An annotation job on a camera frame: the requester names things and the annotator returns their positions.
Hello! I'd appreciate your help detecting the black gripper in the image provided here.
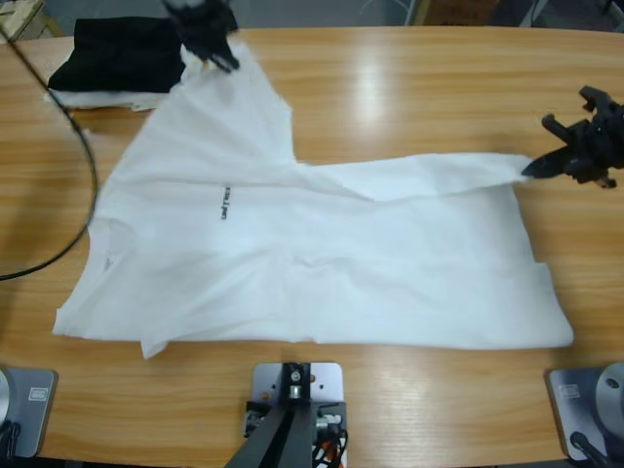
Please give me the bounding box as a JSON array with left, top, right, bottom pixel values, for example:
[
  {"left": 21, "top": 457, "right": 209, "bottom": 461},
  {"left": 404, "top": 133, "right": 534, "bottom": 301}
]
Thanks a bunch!
[
  {"left": 165, "top": 0, "right": 242, "bottom": 74},
  {"left": 522, "top": 104, "right": 624, "bottom": 189}
]

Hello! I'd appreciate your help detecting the white mount plate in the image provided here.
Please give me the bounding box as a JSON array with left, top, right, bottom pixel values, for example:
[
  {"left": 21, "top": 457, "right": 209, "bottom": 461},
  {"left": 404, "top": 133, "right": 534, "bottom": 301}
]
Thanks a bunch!
[{"left": 250, "top": 361, "right": 348, "bottom": 468}]

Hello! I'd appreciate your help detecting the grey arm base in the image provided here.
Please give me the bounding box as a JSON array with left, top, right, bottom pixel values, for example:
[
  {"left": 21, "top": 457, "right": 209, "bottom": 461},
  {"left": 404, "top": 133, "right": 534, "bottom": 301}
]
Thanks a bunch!
[
  {"left": 0, "top": 368, "right": 59, "bottom": 459},
  {"left": 544, "top": 360, "right": 624, "bottom": 462}
]

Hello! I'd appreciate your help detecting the orange clamp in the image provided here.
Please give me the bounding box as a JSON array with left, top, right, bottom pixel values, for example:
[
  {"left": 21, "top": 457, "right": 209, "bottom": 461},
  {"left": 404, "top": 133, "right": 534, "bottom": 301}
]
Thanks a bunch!
[{"left": 311, "top": 431, "right": 348, "bottom": 468}]

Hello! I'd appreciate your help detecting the white wire frame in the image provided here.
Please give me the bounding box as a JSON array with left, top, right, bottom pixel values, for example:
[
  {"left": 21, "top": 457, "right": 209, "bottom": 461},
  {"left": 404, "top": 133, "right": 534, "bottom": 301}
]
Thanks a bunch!
[{"left": 359, "top": 0, "right": 421, "bottom": 26}]

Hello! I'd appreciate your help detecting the brown cardboard box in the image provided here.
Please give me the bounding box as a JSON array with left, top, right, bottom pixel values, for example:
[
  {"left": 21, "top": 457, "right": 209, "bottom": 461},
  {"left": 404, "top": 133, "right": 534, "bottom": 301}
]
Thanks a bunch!
[{"left": 427, "top": 0, "right": 494, "bottom": 26}]

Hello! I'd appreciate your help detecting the silver angle bracket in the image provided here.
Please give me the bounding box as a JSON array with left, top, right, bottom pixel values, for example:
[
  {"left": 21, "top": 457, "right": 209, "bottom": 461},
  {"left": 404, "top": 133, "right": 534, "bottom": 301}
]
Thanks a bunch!
[
  {"left": 243, "top": 408, "right": 267, "bottom": 438},
  {"left": 315, "top": 408, "right": 345, "bottom": 435}
]

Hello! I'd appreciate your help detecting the light wooden pallet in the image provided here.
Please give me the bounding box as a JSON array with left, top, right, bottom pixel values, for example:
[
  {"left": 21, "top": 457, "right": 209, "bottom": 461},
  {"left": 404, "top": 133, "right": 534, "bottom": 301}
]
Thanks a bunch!
[{"left": 0, "top": 0, "right": 65, "bottom": 45}]

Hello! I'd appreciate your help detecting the dark camera post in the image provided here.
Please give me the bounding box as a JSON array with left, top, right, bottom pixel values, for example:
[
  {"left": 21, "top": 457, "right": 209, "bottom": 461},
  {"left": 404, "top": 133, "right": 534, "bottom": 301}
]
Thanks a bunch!
[{"left": 227, "top": 361, "right": 314, "bottom": 468}]

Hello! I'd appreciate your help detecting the folded white garment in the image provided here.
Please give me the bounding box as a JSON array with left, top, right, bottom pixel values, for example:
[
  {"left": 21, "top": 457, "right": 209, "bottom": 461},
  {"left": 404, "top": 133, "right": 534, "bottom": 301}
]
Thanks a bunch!
[{"left": 42, "top": 43, "right": 206, "bottom": 113}]

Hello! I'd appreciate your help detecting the white t-shirt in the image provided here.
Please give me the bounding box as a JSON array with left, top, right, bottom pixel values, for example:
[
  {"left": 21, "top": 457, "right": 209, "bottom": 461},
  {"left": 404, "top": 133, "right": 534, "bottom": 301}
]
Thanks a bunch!
[{"left": 51, "top": 41, "right": 575, "bottom": 361}]

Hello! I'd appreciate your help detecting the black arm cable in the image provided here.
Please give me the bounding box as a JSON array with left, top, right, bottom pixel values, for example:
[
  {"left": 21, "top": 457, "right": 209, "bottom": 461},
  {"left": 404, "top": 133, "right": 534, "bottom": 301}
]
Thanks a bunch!
[{"left": 0, "top": 26, "right": 101, "bottom": 282}]

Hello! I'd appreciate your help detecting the folded black garment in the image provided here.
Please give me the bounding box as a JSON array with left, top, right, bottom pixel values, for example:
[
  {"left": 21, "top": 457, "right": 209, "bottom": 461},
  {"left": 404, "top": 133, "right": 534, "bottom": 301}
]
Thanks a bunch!
[{"left": 47, "top": 17, "right": 189, "bottom": 94}]

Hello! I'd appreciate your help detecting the black base cable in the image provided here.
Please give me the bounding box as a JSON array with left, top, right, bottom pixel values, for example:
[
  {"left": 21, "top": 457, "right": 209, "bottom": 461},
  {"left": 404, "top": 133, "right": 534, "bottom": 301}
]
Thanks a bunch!
[
  {"left": 568, "top": 430, "right": 613, "bottom": 468},
  {"left": 0, "top": 419, "right": 23, "bottom": 459}
]

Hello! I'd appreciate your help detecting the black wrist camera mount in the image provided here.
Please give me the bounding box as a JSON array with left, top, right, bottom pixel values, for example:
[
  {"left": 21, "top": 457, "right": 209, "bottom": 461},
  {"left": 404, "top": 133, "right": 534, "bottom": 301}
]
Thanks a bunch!
[{"left": 577, "top": 85, "right": 623, "bottom": 116}]

